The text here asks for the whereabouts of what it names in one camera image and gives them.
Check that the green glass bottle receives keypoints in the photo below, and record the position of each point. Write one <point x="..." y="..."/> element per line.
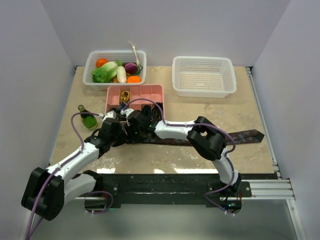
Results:
<point x="87" y="119"/>

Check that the pink divided organizer tray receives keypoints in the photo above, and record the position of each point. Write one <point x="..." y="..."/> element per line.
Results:
<point x="140" y="95"/>

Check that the white empty basket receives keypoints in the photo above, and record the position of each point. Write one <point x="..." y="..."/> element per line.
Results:
<point x="203" y="77"/>

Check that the rolled black orange tie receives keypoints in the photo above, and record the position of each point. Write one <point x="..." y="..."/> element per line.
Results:
<point x="157" y="112"/>

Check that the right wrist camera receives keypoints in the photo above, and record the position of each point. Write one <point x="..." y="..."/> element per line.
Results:
<point x="126" y="112"/>

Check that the purple onion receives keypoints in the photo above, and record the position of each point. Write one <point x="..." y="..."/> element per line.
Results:
<point x="131" y="68"/>

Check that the white radish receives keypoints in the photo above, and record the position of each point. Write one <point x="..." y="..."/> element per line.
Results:
<point x="121" y="75"/>

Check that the orange front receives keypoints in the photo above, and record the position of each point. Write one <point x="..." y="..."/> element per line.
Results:
<point x="133" y="79"/>

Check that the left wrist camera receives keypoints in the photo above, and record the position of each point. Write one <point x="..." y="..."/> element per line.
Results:
<point x="110" y="117"/>

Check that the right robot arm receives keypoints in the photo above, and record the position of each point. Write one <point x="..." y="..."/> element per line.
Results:
<point x="202" y="135"/>

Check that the white vegetable basket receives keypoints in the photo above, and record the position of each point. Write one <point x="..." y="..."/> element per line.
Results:
<point x="96" y="58"/>

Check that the orange tomato back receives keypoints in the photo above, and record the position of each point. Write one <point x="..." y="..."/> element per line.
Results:
<point x="100" y="62"/>

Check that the green onion stalk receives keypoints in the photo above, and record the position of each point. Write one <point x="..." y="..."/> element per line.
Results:
<point x="139" y="67"/>

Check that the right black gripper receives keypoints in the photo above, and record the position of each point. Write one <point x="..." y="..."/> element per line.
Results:
<point x="131" y="138"/>

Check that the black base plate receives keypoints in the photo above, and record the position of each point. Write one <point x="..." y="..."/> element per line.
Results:
<point x="98" y="200"/>

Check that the brown patterned tie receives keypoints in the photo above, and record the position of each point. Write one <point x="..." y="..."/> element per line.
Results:
<point x="241" y="137"/>

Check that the rolled dark blue tie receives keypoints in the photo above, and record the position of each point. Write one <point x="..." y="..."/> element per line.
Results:
<point x="118" y="109"/>

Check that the rolled yellow tie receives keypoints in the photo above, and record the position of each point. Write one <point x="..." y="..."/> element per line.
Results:
<point x="124" y="97"/>

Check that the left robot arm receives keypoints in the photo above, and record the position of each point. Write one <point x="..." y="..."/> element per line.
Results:
<point x="48" y="190"/>

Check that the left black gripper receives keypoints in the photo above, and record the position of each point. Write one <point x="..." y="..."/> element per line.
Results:
<point x="123" y="136"/>

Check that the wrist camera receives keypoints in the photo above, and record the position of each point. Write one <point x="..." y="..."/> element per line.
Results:
<point x="110" y="117"/>
<point x="126" y="112"/>

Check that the green lettuce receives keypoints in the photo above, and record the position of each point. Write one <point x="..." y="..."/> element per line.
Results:
<point x="105" y="73"/>

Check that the aluminium frame rail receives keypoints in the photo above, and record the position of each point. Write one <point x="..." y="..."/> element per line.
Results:
<point x="261" y="189"/>

